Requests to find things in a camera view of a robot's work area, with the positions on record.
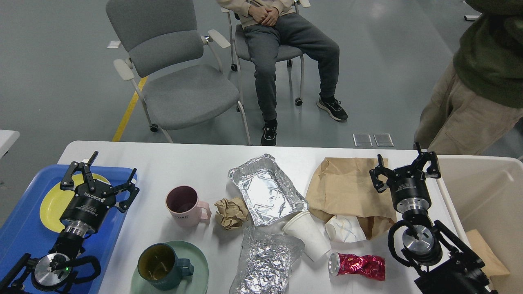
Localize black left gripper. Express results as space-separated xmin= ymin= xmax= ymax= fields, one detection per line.
xmin=60 ymin=151 xmax=139 ymax=234

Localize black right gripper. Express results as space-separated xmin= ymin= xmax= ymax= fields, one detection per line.
xmin=369 ymin=142 xmax=442 ymax=214

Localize pink mug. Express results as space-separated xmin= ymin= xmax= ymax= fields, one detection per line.
xmin=165 ymin=186 xmax=212 ymax=227

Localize teal mug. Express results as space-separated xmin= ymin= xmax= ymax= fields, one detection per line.
xmin=137 ymin=243 xmax=194 ymax=291

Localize light green plate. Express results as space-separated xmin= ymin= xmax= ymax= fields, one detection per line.
xmin=130 ymin=241 xmax=209 ymax=294

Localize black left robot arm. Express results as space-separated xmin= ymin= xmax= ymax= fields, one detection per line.
xmin=1 ymin=152 xmax=139 ymax=294

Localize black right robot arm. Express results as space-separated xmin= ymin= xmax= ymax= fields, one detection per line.
xmin=369 ymin=143 xmax=496 ymax=294

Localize metal floor plates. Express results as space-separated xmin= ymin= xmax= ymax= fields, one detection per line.
xmin=353 ymin=133 xmax=394 ymax=147

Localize yellow plate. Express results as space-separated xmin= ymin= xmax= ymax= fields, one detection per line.
xmin=40 ymin=183 xmax=91 ymax=237

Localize brown paper bag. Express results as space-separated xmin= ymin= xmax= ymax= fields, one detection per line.
xmin=306 ymin=158 xmax=397 ymax=240

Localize crushed white paper cup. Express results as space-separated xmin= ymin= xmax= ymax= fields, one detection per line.
xmin=325 ymin=215 xmax=367 ymax=243

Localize beige plastic bin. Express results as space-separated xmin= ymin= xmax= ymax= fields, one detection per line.
xmin=438 ymin=156 xmax=523 ymax=294

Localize blue plastic tray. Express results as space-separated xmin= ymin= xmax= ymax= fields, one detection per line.
xmin=0 ymin=165 xmax=132 ymax=294

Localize crushed red can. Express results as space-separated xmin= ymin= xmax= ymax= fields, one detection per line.
xmin=329 ymin=252 xmax=386 ymax=281

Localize standing person green hoodie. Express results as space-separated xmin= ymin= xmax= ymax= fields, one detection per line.
xmin=414 ymin=0 xmax=523 ymax=156

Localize white side table corner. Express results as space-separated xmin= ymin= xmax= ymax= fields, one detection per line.
xmin=0 ymin=129 xmax=20 ymax=158

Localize brown paper in bin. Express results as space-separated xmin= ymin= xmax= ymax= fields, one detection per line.
xmin=466 ymin=229 xmax=510 ymax=278

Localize aluminium foil tray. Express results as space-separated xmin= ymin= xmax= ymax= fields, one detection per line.
xmin=228 ymin=153 xmax=309 ymax=226

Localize crumpled brown paper ball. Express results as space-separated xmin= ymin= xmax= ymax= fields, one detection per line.
xmin=214 ymin=197 xmax=250 ymax=230

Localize empty grey chair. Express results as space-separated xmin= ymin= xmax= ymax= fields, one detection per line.
xmin=106 ymin=0 xmax=251 ymax=145

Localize crumpled aluminium foil sheet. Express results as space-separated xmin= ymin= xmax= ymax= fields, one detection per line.
xmin=229 ymin=226 xmax=305 ymax=294

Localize seated person grey trousers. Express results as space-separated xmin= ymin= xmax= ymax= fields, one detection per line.
xmin=217 ymin=0 xmax=348 ymax=146

